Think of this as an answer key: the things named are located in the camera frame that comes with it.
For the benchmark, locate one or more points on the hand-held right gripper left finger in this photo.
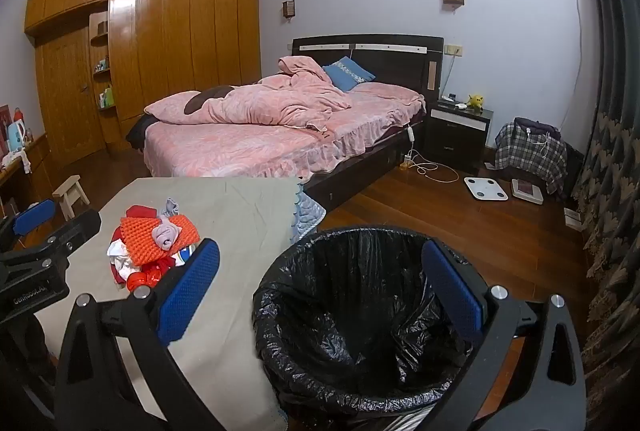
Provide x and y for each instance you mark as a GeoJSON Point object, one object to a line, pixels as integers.
{"type": "Point", "coordinates": [192, 291]}

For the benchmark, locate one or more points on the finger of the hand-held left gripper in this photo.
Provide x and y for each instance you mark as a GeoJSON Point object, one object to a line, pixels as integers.
{"type": "Point", "coordinates": [35, 216]}
{"type": "Point", "coordinates": [75, 231]}

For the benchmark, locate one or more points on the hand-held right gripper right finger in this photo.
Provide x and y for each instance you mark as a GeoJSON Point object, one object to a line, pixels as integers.
{"type": "Point", "coordinates": [450, 286]}

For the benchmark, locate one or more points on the white tissue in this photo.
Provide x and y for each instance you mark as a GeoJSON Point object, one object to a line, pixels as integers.
{"type": "Point", "coordinates": [117, 252]}

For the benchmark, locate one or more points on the red plastic bag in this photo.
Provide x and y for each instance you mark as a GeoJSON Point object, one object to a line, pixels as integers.
{"type": "Point", "coordinates": [137, 211]}
{"type": "Point", "coordinates": [145, 278]}

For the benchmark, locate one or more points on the pink packet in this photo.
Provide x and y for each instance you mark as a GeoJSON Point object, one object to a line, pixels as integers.
{"type": "Point", "coordinates": [165, 238]}

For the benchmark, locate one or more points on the orange knitted cloth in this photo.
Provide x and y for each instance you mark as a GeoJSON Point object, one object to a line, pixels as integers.
{"type": "Point", "coordinates": [142, 238]}

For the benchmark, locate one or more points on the trash bin with black bag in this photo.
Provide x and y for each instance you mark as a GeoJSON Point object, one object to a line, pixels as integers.
{"type": "Point", "coordinates": [350, 311]}

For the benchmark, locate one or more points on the small wooden stool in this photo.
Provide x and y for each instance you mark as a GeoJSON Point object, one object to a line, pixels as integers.
{"type": "Point", "coordinates": [67, 187]}

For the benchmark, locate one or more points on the wooden sideboard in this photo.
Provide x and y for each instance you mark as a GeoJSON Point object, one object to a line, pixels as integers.
{"type": "Point", "coordinates": [35, 161]}

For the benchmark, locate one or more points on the grey tablecloth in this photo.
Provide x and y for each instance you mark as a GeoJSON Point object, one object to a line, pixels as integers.
{"type": "Point", "coordinates": [225, 211]}

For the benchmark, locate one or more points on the red bottle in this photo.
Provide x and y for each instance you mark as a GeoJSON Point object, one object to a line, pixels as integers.
{"type": "Point", "coordinates": [19, 115]}

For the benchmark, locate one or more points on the white bathroom scale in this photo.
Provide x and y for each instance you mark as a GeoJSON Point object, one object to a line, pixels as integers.
{"type": "Point", "coordinates": [485, 188]}

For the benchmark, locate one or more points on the dark cloth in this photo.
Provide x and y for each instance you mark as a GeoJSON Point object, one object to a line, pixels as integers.
{"type": "Point", "coordinates": [136, 131]}

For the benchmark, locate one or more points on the wooden door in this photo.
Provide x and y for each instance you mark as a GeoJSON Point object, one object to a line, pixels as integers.
{"type": "Point", "coordinates": [65, 101]}

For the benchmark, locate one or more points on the scale with dark top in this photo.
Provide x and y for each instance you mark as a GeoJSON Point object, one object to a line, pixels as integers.
{"type": "Point", "coordinates": [527, 191]}

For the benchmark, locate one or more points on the light blue quilted cloth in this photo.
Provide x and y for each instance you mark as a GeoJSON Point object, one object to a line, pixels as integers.
{"type": "Point", "coordinates": [307, 216]}

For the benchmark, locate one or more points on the green bottle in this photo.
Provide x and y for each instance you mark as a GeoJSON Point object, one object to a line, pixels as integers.
{"type": "Point", "coordinates": [107, 97]}

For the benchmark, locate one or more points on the white flat box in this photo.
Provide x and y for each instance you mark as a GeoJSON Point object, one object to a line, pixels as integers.
{"type": "Point", "coordinates": [574, 219]}

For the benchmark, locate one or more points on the dark nightstand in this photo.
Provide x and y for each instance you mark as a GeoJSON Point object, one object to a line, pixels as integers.
{"type": "Point", "coordinates": [455, 141]}

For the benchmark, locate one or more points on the plaid cloth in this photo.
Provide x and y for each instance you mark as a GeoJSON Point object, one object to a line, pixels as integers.
{"type": "Point", "coordinates": [525, 151]}

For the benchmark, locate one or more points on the dark wooden bed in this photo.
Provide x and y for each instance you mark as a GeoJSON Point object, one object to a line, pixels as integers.
{"type": "Point", "coordinates": [250, 146]}

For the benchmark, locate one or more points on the white power strip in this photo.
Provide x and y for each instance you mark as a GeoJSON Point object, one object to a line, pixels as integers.
{"type": "Point", "coordinates": [411, 134]}

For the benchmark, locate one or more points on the dark brown cushion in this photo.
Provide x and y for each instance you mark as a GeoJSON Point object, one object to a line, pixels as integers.
{"type": "Point", "coordinates": [200, 101]}

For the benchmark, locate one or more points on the dark garment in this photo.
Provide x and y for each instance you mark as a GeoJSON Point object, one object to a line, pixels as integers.
{"type": "Point", "coordinates": [535, 126]}

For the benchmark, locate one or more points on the yellow plush toy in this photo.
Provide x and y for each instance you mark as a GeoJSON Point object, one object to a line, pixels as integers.
{"type": "Point", "coordinates": [476, 101]}

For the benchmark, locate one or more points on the pink quilt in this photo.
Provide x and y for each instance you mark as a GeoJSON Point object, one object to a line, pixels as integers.
{"type": "Point", "coordinates": [260, 103]}

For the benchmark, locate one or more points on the pink pillow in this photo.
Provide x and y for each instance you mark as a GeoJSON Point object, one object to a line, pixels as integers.
{"type": "Point", "coordinates": [385, 92]}

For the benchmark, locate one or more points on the wooden wardrobe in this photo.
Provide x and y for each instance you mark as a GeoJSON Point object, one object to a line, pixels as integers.
{"type": "Point", "coordinates": [190, 51]}

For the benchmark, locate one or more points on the blue pillow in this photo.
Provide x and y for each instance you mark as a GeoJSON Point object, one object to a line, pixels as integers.
{"type": "Point", "coordinates": [347, 73]}

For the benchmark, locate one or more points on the dark patterned curtain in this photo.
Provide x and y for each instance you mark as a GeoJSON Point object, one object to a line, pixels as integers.
{"type": "Point", "coordinates": [610, 111]}

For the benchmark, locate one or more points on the red picture frame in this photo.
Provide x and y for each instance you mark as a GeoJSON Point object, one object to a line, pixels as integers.
{"type": "Point", "coordinates": [4, 126]}

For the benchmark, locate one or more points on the wall socket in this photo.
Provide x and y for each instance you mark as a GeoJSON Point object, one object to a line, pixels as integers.
{"type": "Point", "coordinates": [453, 50]}

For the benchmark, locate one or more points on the small wooden wall lamp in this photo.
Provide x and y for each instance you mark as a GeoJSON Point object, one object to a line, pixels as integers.
{"type": "Point", "coordinates": [288, 8]}

